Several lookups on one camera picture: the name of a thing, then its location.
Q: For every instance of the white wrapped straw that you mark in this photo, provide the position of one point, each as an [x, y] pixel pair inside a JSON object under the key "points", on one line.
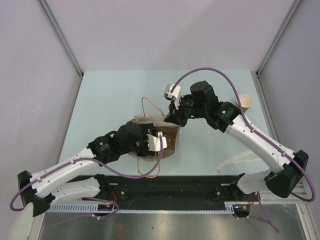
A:
{"points": [[238, 161], [239, 158]]}

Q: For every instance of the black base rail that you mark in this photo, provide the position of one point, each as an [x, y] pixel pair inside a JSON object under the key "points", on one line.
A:
{"points": [[178, 193]]}

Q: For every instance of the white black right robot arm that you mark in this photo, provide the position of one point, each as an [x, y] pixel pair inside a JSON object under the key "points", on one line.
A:
{"points": [[202, 103]]}

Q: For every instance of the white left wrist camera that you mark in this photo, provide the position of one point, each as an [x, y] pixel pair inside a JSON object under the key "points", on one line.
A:
{"points": [[156, 143]]}

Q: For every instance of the white slotted cable duct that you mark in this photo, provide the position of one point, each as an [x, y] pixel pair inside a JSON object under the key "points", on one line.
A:
{"points": [[102, 208]]}

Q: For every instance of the brown paper bag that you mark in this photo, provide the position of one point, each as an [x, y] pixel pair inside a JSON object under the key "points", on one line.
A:
{"points": [[169, 131]]}

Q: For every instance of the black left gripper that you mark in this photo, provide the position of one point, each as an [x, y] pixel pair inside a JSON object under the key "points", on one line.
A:
{"points": [[147, 129]]}

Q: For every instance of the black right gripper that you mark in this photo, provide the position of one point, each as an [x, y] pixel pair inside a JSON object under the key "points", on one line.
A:
{"points": [[175, 116]]}

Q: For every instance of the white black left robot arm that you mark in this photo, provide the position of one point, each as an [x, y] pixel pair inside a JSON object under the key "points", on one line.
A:
{"points": [[56, 185]]}

